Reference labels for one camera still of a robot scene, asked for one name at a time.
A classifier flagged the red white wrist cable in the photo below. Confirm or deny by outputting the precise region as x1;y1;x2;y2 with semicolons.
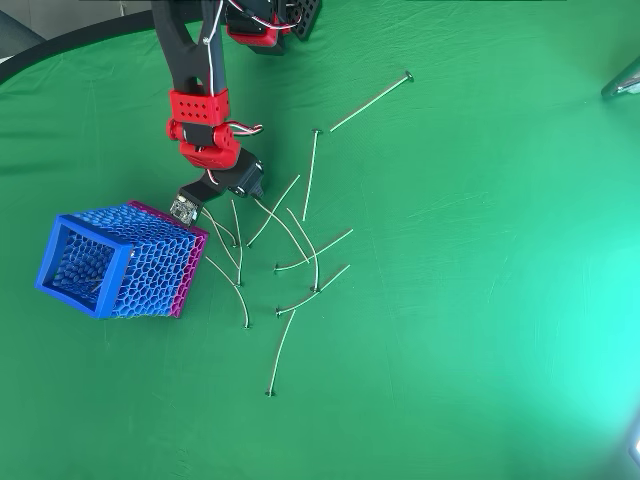
225;118;265;137

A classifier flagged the chrome stand pole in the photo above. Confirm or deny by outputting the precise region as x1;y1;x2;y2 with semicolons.
601;57;640;99

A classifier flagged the green table cloth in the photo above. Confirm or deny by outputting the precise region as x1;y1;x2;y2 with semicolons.
0;0;640;480

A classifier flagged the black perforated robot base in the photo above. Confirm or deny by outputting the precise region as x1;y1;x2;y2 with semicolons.
287;0;321;41

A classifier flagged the blue and magenta mesh basket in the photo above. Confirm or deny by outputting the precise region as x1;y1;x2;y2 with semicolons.
33;199;210;321

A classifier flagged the camera board on black mount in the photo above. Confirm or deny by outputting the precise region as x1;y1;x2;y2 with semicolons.
168;179;221;227

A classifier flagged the white candle wick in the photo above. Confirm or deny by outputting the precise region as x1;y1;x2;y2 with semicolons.
285;207;322;294
252;197;312;265
199;207;240;249
264;309;298;399
328;71;415;134
229;199;246;288
274;264;352;318
204;255;252;331
301;128;323;223
205;217;243;286
272;228;355;274
245;174;302;249

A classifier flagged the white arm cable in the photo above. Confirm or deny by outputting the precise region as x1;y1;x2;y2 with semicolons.
202;0;226;96

